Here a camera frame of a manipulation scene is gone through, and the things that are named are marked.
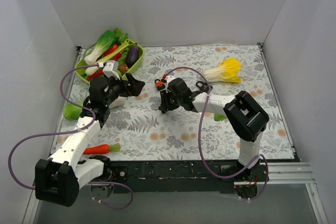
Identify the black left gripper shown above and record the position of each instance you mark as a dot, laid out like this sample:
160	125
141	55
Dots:
126	87

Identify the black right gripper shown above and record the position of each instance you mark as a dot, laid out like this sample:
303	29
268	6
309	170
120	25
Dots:
166	100

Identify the orange black padlock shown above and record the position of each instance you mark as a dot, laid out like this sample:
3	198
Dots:
159	84

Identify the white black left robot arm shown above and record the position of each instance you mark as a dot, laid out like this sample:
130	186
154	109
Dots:
59	178

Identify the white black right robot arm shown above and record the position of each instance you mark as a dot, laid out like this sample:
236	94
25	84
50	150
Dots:
246	116

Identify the brown kiwi toy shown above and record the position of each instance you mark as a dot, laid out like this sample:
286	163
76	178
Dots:
123	68

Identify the green plastic tray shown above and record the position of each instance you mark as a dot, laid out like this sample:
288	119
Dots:
126	45

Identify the purple eggplant toy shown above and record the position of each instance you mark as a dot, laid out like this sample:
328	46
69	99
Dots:
132	56

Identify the red chili pepper toy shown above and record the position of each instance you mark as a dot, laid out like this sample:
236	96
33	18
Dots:
113	53

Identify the white radish toy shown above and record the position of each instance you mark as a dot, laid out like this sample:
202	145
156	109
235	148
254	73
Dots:
219	117

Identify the green bok choy toy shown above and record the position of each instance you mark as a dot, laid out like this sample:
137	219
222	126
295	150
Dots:
104	42

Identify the yellow napa cabbage toy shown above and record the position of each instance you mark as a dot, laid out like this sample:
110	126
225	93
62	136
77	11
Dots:
226	71

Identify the green napa cabbage toy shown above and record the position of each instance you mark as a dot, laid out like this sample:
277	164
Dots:
72	112

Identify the orange carrot toy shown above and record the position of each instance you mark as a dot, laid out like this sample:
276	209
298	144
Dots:
102	149

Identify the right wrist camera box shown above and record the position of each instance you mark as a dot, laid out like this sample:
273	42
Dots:
168	79

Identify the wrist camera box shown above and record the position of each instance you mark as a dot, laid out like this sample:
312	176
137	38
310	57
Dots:
168	79
110	69

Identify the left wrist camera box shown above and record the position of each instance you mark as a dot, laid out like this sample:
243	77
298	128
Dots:
110	69

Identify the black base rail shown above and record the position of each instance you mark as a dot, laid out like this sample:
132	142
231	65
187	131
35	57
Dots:
174	176

